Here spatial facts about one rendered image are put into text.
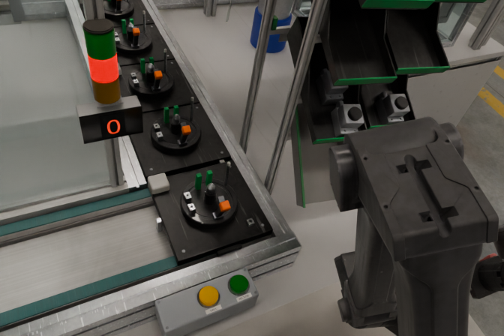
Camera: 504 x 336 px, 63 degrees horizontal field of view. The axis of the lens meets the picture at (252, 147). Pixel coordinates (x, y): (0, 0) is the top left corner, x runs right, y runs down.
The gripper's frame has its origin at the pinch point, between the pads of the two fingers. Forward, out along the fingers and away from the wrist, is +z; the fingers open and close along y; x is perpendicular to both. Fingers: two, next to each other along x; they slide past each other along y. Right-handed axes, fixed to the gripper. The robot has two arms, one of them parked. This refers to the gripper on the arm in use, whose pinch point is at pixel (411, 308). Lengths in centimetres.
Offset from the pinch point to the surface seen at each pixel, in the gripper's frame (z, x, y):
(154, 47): -25, -38, 105
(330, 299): 2.3, 9.8, 19.8
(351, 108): -15.2, -34.5, 20.3
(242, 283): -23.1, 8.7, 24.8
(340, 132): -14.1, -29.0, 21.6
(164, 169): -32, -5, 58
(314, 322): -3.1, 14.4, 18.1
